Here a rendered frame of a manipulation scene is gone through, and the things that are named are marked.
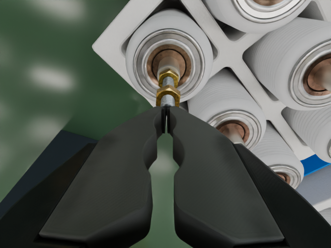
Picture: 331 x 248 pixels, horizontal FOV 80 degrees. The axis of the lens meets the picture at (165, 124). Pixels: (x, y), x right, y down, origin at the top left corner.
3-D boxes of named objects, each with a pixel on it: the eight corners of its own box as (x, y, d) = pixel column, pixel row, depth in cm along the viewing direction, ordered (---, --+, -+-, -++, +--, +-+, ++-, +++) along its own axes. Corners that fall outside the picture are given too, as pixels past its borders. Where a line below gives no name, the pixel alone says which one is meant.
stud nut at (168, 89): (175, 80, 14) (175, 85, 14) (184, 100, 15) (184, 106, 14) (151, 91, 15) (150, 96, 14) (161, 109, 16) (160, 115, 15)
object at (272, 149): (265, 100, 43) (317, 158, 27) (255, 137, 48) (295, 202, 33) (219, 101, 43) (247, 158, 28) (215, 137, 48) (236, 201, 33)
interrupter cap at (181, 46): (124, 83, 23) (123, 85, 22) (148, 13, 19) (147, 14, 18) (184, 107, 24) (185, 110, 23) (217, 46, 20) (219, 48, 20)
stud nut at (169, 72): (174, 65, 17) (174, 68, 17) (182, 82, 18) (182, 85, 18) (154, 74, 18) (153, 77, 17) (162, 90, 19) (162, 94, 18)
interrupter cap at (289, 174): (306, 162, 28) (309, 166, 28) (289, 196, 32) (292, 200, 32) (252, 162, 29) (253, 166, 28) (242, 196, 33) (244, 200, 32)
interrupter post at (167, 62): (154, 72, 22) (151, 82, 19) (162, 50, 21) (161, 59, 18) (174, 80, 22) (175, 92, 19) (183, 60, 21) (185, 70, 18)
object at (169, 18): (136, 51, 38) (113, 88, 23) (154, -3, 33) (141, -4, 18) (182, 72, 40) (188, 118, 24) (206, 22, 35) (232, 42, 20)
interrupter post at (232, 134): (243, 133, 26) (251, 149, 23) (228, 143, 27) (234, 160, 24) (231, 122, 25) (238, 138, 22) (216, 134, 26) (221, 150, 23)
